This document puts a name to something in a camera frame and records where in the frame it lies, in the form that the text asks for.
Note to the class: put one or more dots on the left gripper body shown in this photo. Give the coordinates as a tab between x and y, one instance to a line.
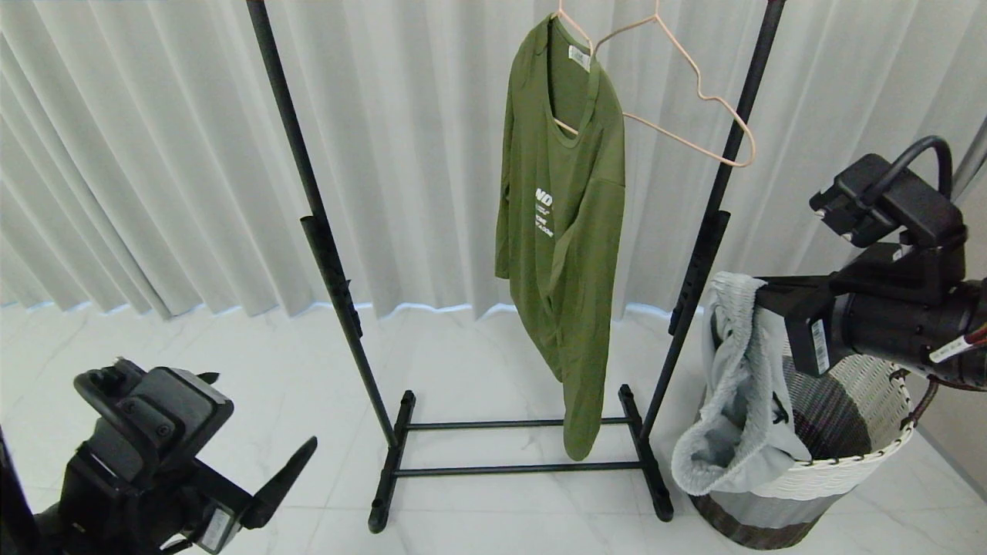
131	509

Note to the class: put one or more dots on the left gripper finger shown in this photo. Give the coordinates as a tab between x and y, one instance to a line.
281	482
208	378

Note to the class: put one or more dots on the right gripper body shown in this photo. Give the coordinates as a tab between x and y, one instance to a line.
887	324

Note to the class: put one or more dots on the pale grey shorts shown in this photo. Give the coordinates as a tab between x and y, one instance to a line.
740	370

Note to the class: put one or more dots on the pink clothes hanger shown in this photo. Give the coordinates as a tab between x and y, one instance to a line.
694	146
575	28

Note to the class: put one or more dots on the green printed T-shirt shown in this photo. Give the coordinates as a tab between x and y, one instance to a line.
570	231

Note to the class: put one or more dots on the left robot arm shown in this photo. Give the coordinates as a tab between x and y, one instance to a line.
11	509

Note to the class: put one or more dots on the white laundry basket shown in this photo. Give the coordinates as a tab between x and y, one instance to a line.
848	462

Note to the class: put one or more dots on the black clothes rack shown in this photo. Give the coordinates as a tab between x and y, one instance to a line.
331	262

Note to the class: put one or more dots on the white curtain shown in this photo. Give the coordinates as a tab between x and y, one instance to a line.
154	154

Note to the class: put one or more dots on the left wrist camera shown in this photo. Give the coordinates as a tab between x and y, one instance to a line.
170	408

